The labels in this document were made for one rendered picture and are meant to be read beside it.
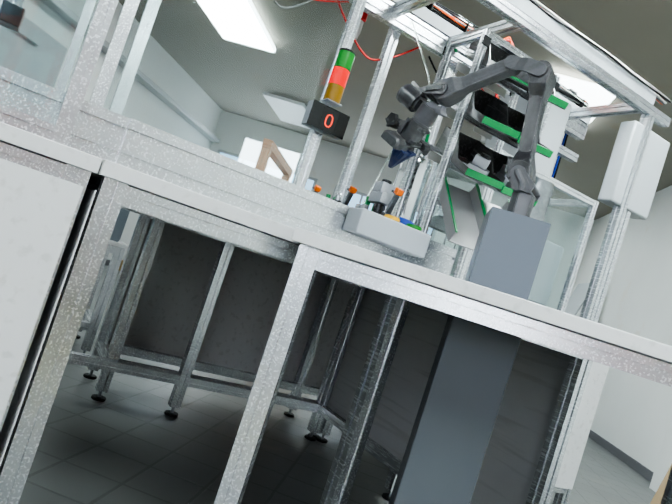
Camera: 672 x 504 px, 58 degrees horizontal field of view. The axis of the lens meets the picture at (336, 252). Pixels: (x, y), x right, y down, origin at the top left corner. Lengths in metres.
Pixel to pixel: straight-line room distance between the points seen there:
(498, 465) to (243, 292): 1.60
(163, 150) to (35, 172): 0.25
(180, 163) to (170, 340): 1.90
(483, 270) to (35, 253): 0.94
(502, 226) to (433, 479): 0.60
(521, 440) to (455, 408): 0.73
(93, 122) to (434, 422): 0.97
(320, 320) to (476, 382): 1.99
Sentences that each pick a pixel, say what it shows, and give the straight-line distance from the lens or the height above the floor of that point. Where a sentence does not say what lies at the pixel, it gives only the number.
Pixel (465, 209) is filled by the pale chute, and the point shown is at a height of 1.12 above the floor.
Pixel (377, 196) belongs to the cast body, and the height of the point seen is 1.04.
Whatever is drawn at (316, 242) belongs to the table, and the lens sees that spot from 1.22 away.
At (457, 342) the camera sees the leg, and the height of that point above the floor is 0.73.
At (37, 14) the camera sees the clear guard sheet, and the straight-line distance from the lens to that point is 1.29.
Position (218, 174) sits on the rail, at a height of 0.92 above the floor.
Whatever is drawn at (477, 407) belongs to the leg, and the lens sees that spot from 1.45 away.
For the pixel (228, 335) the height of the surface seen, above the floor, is 0.34.
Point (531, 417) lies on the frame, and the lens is 2.14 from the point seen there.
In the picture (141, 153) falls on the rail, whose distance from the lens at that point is 1.30.
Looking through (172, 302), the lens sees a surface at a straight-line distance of 3.09.
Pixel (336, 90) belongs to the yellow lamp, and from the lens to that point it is 1.77.
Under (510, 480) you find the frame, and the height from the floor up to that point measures 0.34.
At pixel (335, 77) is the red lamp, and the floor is 1.33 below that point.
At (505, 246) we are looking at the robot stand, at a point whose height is 0.98.
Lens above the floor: 0.78
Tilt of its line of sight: 3 degrees up
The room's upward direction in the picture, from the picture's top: 18 degrees clockwise
